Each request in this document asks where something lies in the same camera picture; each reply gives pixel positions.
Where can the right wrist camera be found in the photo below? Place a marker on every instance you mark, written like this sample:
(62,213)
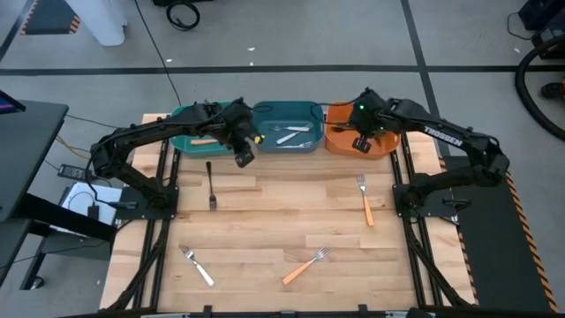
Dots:
(368,103)

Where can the teal green plastic bin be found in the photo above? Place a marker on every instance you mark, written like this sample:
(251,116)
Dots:
(185,148)

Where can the black table frame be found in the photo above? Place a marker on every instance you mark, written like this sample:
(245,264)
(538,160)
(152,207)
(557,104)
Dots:
(265,315)

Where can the yellow tag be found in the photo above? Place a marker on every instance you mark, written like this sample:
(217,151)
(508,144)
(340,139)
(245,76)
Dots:
(258,139)

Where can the black desk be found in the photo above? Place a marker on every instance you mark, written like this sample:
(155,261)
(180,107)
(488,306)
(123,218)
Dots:
(26,154)

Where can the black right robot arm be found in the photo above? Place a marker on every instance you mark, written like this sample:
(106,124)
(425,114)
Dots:
(441,136)

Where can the black power adapter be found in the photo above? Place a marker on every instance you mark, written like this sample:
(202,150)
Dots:
(75,171)
(93,211)

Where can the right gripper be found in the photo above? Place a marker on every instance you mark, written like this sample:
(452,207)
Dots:
(368,126)

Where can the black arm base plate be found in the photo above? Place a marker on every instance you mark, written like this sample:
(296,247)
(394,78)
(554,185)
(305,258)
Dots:
(170,214)
(434,212)

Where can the large black striped-edge mat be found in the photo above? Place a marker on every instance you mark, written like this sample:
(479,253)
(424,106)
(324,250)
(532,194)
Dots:
(494,247)

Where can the small black striped-edge mat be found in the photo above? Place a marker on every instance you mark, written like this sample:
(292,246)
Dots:
(48,15)

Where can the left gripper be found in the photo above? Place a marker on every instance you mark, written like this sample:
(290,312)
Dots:
(238,126)

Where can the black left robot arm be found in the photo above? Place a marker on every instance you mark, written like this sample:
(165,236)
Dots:
(145,132)

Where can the small black floor object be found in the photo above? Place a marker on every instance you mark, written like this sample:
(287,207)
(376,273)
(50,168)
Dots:
(554,90)

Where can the white paper sheet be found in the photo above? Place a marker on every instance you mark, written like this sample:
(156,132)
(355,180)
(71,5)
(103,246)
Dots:
(106,201)

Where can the dark blue plastic bin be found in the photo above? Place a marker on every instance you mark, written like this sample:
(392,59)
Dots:
(287,117)

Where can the black monitor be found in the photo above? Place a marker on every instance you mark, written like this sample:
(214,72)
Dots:
(9,106)

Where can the black equipment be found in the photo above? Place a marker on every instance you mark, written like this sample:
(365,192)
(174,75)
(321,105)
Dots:
(549,17)

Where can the orange plastic bin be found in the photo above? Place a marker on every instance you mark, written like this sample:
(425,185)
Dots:
(384,148)

